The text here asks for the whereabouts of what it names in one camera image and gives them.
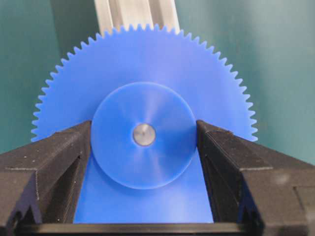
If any long aluminium extrusion rail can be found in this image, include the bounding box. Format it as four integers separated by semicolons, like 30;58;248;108
94;0;180;35

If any clear shaft mount right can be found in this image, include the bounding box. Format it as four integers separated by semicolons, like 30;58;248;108
133;123;156;147

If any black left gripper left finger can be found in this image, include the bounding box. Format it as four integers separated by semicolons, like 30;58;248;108
0;121;91;231

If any large blue plastic gear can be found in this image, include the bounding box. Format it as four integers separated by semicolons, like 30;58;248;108
32;27;256;223

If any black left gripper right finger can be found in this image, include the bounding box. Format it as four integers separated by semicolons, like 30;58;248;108
196;120;315;233

